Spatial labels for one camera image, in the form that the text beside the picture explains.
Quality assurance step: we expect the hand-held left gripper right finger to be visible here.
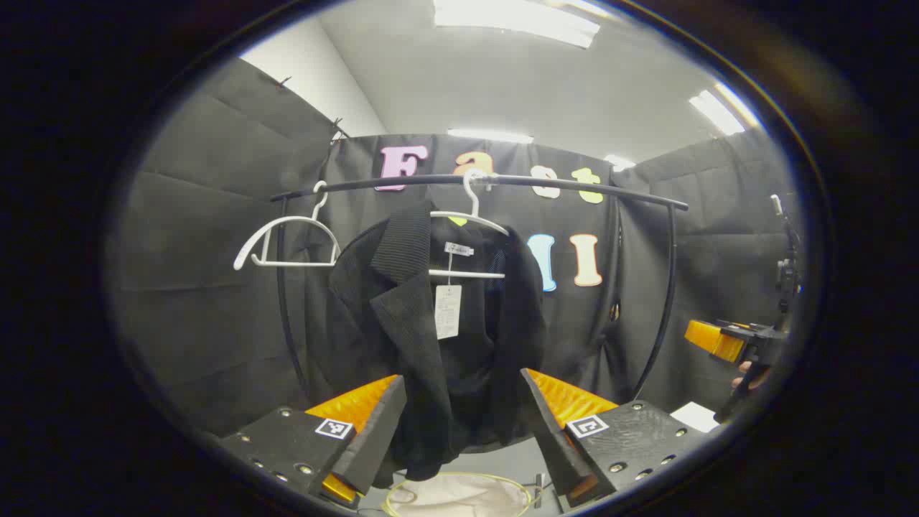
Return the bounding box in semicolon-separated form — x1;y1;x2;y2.
520;368;708;509

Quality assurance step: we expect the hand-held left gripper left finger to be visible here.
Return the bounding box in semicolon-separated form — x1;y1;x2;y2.
215;373;408;507

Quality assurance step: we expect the white laundry hamper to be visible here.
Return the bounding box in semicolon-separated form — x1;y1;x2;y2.
381;472;536;517

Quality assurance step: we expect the black knit jacket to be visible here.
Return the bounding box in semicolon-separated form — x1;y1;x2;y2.
327;201;550;482

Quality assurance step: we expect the black clothes rack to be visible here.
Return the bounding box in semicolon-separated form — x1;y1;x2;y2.
271;172;689;403

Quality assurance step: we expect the white clothes hanger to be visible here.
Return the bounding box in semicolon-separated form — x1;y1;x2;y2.
429;169;510;281
233;181;342;271

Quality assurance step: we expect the white sheet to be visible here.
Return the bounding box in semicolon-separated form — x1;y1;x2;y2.
669;401;721;434

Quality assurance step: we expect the black backdrop cloth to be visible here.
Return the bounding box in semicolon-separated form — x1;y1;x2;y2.
115;57;801;439

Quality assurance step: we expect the large ceiling light panel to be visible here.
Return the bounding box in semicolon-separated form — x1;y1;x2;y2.
434;0;600;50

